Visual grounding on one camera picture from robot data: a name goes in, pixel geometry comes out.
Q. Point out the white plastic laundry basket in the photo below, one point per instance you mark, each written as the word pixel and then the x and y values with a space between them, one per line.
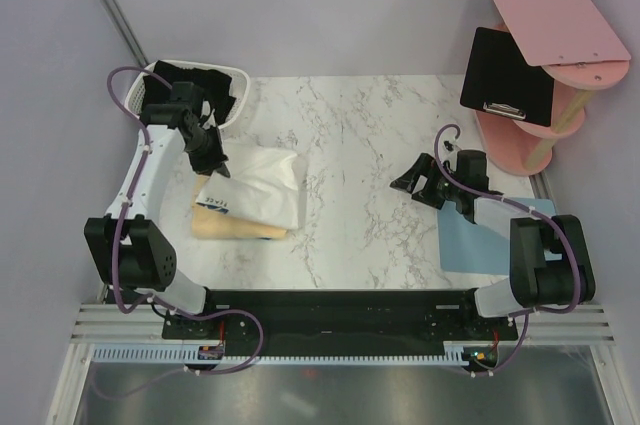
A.
pixel 240 87

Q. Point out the black clipboard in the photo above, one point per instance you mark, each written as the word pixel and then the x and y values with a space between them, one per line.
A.
pixel 499 81

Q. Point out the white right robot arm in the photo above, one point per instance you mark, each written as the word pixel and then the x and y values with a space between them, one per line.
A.
pixel 549 266

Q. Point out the white slotted cable duct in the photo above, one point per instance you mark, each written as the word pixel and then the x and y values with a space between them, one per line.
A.
pixel 204 355

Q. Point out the pink tiered wooden shelf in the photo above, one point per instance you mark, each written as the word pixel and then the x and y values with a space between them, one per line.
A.
pixel 573 44

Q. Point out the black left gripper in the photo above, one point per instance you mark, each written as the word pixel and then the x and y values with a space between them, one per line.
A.
pixel 204 128

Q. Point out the black t shirt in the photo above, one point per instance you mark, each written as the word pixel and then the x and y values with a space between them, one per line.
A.
pixel 216 86

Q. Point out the aluminium frame rail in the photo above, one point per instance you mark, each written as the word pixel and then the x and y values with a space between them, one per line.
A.
pixel 104 323

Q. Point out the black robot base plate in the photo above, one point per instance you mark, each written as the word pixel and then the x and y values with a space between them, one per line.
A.
pixel 357 321

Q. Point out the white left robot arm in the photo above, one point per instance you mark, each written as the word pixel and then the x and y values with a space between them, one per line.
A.
pixel 131 253

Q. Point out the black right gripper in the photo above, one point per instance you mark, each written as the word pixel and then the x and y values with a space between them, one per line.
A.
pixel 424 165

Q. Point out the light blue mat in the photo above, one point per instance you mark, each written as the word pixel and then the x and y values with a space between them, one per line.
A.
pixel 482 247

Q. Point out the white daisy print t shirt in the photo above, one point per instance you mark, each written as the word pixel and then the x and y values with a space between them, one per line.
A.
pixel 265 186

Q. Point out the cream t shirt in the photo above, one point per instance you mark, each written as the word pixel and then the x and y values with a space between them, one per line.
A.
pixel 207 224

